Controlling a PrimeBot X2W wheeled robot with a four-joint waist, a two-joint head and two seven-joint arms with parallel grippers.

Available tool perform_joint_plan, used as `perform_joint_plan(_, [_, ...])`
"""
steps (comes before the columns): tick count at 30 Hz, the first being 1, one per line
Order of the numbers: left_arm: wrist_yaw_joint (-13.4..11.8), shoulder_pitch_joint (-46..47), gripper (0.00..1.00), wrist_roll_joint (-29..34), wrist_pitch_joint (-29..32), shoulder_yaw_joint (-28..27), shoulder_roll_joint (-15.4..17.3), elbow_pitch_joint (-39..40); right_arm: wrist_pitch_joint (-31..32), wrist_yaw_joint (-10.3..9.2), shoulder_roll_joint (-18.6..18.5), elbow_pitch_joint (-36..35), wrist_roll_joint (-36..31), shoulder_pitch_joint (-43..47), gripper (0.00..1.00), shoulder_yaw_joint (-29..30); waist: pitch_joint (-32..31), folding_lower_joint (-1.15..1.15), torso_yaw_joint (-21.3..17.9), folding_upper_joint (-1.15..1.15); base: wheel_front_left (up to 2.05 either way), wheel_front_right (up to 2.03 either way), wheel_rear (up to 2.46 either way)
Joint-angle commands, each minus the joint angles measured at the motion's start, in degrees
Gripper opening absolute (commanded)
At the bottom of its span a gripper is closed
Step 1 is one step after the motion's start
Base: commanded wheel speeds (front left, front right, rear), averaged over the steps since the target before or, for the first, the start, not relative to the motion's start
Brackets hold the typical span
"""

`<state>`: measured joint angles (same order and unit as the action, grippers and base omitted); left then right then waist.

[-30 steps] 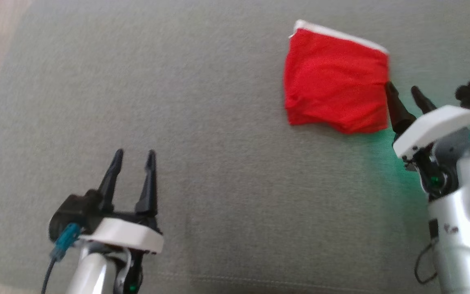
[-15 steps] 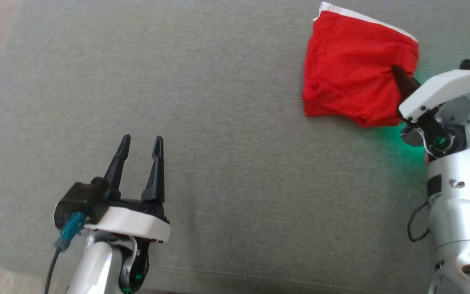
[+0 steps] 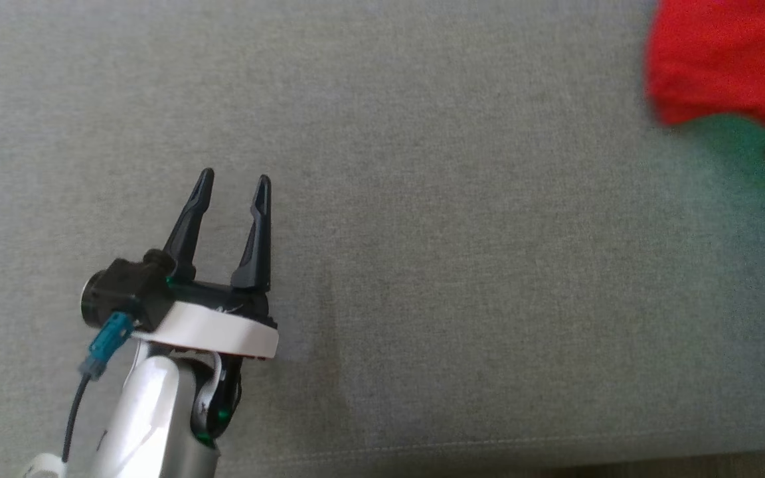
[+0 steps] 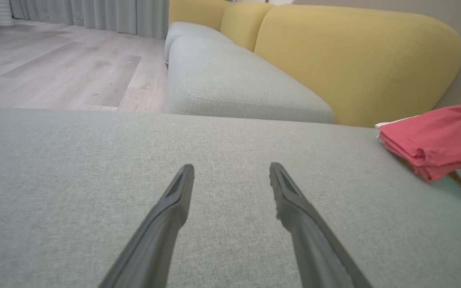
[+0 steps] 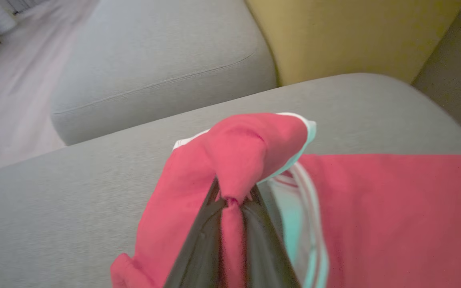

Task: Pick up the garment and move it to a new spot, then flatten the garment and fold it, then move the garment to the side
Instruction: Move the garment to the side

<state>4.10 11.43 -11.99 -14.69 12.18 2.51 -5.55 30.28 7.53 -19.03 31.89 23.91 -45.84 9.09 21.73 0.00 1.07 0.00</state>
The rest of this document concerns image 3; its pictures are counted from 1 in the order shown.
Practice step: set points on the red shorts white stripe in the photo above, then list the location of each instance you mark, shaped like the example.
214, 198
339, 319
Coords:
728, 60

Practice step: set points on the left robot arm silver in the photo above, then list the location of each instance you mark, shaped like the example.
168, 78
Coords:
150, 418

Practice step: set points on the grey sofa seat cushion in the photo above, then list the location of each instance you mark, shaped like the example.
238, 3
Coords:
455, 265

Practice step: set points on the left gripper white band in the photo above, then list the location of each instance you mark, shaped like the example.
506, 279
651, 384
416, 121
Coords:
216, 332

